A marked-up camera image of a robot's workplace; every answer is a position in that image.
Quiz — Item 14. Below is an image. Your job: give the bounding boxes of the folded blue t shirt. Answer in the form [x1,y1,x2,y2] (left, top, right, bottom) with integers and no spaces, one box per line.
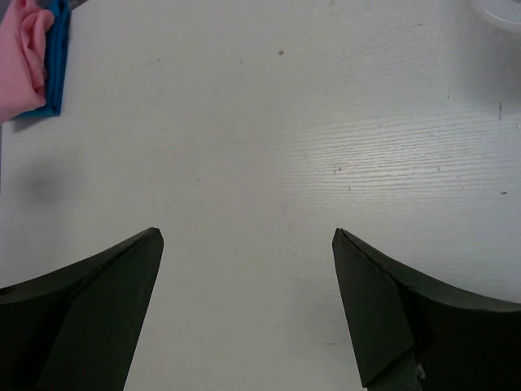
[10,1,72,120]

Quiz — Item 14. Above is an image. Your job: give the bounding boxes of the pink t shirt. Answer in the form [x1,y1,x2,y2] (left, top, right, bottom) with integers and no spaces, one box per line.
[1,1,55,123]

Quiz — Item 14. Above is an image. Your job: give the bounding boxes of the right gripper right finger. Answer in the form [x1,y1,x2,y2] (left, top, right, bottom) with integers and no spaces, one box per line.
[332,229,520,390]

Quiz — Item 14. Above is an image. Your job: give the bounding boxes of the white plastic basket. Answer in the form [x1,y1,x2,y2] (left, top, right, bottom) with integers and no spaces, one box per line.
[470,0,521,33]

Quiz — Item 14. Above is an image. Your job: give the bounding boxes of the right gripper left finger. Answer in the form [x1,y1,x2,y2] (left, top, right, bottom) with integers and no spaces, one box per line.
[1,228,164,390]

